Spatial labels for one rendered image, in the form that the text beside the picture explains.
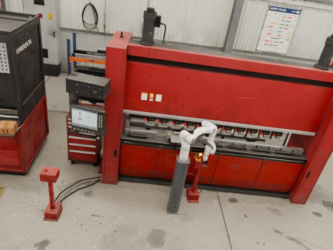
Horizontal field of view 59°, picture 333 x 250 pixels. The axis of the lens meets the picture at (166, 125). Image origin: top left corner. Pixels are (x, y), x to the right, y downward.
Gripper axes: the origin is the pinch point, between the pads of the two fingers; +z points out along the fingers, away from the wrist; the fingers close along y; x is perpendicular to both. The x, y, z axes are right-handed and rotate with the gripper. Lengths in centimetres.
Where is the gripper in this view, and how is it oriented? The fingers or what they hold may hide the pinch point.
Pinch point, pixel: (203, 161)
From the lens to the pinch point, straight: 459.7
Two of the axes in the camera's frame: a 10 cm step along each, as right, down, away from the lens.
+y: 0.7, 5.9, -8.0
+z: -1.4, 8.0, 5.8
